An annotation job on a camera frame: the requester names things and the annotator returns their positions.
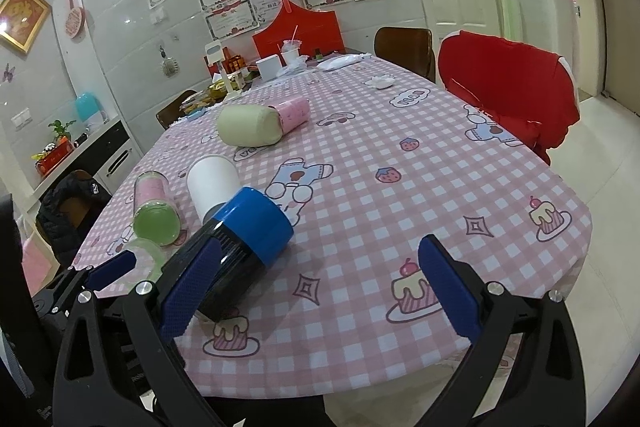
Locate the gold framed red picture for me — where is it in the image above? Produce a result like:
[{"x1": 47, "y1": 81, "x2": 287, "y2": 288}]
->
[{"x1": 0, "y1": 0, "x2": 51, "y2": 55}]

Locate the white desk lamp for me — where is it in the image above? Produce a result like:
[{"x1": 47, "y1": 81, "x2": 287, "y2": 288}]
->
[{"x1": 204, "y1": 40, "x2": 243, "y2": 100}]

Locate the white sideboard cabinet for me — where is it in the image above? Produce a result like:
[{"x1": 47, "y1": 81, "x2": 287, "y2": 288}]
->
[{"x1": 26, "y1": 117, "x2": 142, "y2": 218}]

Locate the black cup with blue lid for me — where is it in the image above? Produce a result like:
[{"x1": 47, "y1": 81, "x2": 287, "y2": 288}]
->
[{"x1": 155, "y1": 185, "x2": 295, "y2": 324}]

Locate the pink checkered tablecloth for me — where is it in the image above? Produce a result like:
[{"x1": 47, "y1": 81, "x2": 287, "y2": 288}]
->
[{"x1": 71, "y1": 52, "x2": 594, "y2": 400}]

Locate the black jacket on chair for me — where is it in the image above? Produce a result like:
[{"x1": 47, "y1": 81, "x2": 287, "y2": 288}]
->
[{"x1": 36, "y1": 170, "x2": 111, "y2": 269}]

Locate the pink cup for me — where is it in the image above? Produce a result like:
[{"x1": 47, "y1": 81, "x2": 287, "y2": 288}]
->
[{"x1": 270, "y1": 96, "x2": 310, "y2": 134}]

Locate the blue humidifier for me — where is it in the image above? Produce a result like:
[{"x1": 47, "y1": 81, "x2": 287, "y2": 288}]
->
[{"x1": 75, "y1": 92, "x2": 107, "y2": 132}]

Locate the plastic drink cup with straw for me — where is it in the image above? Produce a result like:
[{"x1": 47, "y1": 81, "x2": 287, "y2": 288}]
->
[{"x1": 280, "y1": 26, "x2": 302, "y2": 65}]

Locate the small light green cup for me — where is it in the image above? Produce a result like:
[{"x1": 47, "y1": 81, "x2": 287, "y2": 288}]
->
[{"x1": 125, "y1": 237, "x2": 167, "y2": 283}]

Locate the potted plant red pot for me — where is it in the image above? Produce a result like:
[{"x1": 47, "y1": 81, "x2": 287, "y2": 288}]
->
[{"x1": 32, "y1": 119, "x2": 76, "y2": 178}]

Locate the red covered chair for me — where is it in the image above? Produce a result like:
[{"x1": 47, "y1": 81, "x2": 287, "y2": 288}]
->
[{"x1": 437, "y1": 30, "x2": 580, "y2": 164}]

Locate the brown wooden chair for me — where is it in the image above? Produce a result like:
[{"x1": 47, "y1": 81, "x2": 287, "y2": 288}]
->
[{"x1": 374, "y1": 27, "x2": 436, "y2": 82}]

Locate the dark chair at wall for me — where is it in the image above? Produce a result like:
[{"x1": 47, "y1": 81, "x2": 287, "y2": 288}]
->
[{"x1": 156, "y1": 90, "x2": 195, "y2": 129}]

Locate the pink green can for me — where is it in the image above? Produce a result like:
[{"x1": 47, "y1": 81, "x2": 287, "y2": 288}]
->
[{"x1": 132, "y1": 170, "x2": 181, "y2": 246}]

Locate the red gift bag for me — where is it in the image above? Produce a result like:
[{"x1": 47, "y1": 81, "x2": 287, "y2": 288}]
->
[{"x1": 253, "y1": 0, "x2": 346, "y2": 57}]

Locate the white paper cup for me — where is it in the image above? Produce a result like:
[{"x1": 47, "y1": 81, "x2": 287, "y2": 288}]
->
[{"x1": 186, "y1": 155, "x2": 242, "y2": 225}]

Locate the white box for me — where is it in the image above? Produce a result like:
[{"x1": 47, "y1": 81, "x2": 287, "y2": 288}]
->
[{"x1": 256, "y1": 54, "x2": 282, "y2": 82}]

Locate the white crumpled tissue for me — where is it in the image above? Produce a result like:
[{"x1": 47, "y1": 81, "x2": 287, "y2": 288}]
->
[{"x1": 364, "y1": 75, "x2": 395, "y2": 91}]

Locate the red round hanging ornament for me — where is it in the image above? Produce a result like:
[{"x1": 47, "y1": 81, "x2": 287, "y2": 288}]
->
[{"x1": 64, "y1": 0, "x2": 85, "y2": 39}]

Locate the pale green cup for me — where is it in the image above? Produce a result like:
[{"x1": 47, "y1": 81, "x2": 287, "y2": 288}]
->
[{"x1": 216, "y1": 104, "x2": 283, "y2": 147}]

